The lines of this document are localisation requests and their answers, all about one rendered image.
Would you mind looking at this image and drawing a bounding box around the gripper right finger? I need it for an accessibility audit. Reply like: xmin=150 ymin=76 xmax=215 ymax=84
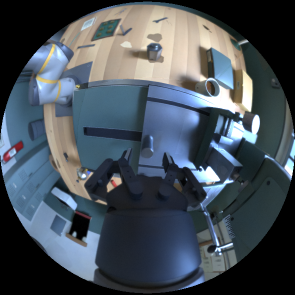
xmin=157 ymin=151 xmax=208 ymax=206

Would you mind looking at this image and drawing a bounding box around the white box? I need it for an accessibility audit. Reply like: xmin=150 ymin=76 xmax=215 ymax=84
xmin=50 ymin=186 xmax=79 ymax=211

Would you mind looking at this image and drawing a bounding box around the yellow wooden box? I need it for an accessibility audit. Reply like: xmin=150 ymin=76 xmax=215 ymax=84
xmin=232 ymin=68 xmax=254 ymax=113

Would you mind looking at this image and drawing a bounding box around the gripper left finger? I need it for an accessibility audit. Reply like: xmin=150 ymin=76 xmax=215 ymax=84
xmin=84 ymin=147 xmax=145 ymax=202

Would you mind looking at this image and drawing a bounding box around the blue-grey locker cabinet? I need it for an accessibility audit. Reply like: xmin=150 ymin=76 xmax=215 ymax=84
xmin=3 ymin=145 xmax=62 ymax=223

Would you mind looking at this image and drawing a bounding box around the notice board with papers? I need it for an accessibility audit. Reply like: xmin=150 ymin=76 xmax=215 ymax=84
xmin=197 ymin=230 xmax=232 ymax=274

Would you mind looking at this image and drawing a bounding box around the black box with red edge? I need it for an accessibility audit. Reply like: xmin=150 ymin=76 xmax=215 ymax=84
xmin=68 ymin=210 xmax=92 ymax=241

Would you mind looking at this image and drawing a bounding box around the white tube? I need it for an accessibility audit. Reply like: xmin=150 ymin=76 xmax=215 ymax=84
xmin=194 ymin=77 xmax=221 ymax=98

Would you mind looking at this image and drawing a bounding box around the grey vise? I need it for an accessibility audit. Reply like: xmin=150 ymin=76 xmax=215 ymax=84
xmin=211 ymin=111 xmax=246 ymax=152

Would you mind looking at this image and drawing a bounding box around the blue-grey box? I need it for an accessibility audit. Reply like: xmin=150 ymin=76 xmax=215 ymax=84
xmin=205 ymin=47 xmax=235 ymax=91

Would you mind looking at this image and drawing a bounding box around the dark grey collet block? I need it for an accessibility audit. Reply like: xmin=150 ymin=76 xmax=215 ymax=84
xmin=205 ymin=146 xmax=244 ymax=185

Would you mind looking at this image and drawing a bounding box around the green tray with brass parts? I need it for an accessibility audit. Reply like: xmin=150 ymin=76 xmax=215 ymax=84
xmin=91 ymin=18 xmax=122 ymax=42

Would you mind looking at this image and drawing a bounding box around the dark round bin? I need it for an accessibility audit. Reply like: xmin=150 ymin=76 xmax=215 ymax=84
xmin=28 ymin=118 xmax=46 ymax=142

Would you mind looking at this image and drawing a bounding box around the knurled knob with white face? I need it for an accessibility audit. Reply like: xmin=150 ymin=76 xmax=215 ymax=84
xmin=243 ymin=111 xmax=261 ymax=136

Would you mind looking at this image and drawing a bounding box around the chrome lever with black ball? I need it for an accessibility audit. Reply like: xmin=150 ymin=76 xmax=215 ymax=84
xmin=199 ymin=202 xmax=234 ymax=257

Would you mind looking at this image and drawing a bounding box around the white printed paper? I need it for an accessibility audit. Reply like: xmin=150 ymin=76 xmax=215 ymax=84
xmin=80 ymin=16 xmax=97 ymax=31

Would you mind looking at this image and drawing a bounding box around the green scriber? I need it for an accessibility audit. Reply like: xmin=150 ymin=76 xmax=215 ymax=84
xmin=68 ymin=31 xmax=81 ymax=46

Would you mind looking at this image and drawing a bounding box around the blue steel square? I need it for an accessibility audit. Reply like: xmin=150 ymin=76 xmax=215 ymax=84
xmin=119 ymin=23 xmax=134 ymax=37

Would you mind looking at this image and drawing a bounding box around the dark cylindrical table handle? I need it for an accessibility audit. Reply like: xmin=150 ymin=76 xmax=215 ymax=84
xmin=140 ymin=134 xmax=155 ymax=159

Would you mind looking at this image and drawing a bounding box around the grey square panel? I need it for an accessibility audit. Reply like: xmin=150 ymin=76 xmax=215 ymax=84
xmin=49 ymin=214 xmax=68 ymax=237

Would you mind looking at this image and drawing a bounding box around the green lamp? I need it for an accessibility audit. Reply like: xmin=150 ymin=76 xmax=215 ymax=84
xmin=229 ymin=37 xmax=250 ymax=52

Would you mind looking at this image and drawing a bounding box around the grey machine table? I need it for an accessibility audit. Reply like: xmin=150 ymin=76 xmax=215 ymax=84
xmin=137 ymin=84 xmax=223 ymax=179

